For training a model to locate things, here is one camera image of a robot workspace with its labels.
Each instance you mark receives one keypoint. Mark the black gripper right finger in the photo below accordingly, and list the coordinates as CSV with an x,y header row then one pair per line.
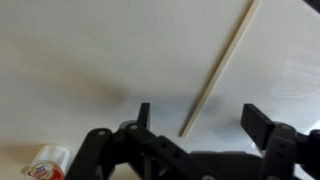
x,y
280,150

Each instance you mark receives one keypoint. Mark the creamer cup with red label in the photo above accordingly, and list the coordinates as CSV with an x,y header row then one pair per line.
x,y
50,156

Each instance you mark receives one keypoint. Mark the thin wooden stick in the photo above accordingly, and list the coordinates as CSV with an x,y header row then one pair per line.
x,y
220,68

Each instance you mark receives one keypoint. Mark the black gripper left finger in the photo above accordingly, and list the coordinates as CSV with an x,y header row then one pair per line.
x,y
150,143

